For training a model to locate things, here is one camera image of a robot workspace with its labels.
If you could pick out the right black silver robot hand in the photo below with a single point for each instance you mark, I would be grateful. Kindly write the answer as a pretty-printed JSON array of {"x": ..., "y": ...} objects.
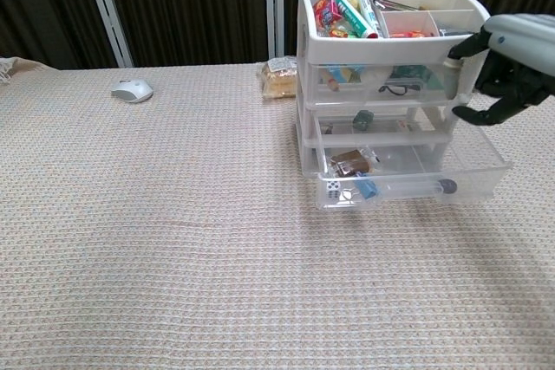
[{"x": 520, "y": 62}]

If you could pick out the small white cylinder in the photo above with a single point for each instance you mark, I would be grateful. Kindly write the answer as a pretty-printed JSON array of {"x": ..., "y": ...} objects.
[{"x": 462, "y": 98}]

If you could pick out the white plastic drawer organizer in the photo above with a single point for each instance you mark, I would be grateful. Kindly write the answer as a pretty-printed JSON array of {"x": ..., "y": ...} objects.
[{"x": 390, "y": 47}]

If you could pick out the clear plastic drawer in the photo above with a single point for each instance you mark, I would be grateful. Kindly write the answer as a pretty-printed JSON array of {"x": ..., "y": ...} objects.
[
  {"x": 412, "y": 196},
  {"x": 347, "y": 95}
]

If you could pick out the pale yellow rounded object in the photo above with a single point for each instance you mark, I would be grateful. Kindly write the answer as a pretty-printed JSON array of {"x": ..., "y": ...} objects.
[{"x": 353, "y": 2}]

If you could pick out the teal box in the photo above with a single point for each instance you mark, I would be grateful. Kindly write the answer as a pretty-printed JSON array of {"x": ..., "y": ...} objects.
[{"x": 409, "y": 72}]

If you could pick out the red orange candy wrappers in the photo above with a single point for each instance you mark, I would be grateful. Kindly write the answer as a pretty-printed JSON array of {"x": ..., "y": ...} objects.
[{"x": 409, "y": 34}]

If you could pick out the silver metal clips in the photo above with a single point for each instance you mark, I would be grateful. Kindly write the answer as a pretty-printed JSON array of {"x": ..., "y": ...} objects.
[{"x": 392, "y": 4}]

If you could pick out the green whiteboard marker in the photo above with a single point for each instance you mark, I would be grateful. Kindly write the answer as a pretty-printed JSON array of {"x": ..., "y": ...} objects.
[{"x": 355, "y": 14}]

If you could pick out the blue yellow packet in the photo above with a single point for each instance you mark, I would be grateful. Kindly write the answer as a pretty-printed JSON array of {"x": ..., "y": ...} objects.
[{"x": 340, "y": 73}]

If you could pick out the yellow red candy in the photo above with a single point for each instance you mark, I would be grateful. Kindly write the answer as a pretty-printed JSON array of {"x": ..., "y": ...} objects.
[{"x": 340, "y": 32}]

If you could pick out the brown wrapped snack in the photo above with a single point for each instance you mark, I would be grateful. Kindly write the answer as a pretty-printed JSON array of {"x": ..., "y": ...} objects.
[{"x": 351, "y": 163}]

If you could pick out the blue binder clip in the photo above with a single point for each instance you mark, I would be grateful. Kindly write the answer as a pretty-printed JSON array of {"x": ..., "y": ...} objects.
[{"x": 367, "y": 188}]

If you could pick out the red blue candy pack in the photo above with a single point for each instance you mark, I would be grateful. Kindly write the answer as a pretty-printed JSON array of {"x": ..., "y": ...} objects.
[{"x": 325, "y": 9}]

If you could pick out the white die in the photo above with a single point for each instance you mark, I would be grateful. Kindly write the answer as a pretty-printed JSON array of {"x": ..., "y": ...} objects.
[{"x": 333, "y": 190}]

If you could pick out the bagged bread snack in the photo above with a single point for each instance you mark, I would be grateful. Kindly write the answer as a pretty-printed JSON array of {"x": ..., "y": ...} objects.
[{"x": 277, "y": 82}]

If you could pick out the white computer mouse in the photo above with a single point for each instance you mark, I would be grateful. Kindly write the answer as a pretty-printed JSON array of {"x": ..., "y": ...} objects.
[{"x": 132, "y": 92}]

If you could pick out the beige woven tablecloth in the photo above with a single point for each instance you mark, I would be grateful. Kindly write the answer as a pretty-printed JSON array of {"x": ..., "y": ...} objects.
[{"x": 173, "y": 257}]

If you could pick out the white partition frame post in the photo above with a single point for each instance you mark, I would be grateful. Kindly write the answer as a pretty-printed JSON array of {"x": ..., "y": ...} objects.
[
  {"x": 271, "y": 6},
  {"x": 108, "y": 14}
]

